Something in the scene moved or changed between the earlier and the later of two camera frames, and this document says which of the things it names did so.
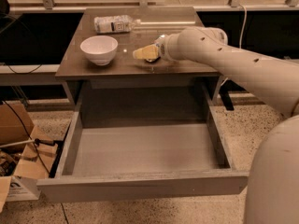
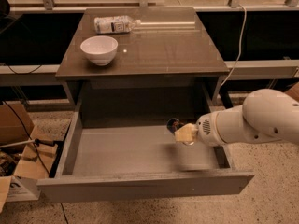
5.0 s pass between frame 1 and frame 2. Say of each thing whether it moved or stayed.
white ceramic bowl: stayed
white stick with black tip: stayed
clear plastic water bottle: stayed
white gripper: moved
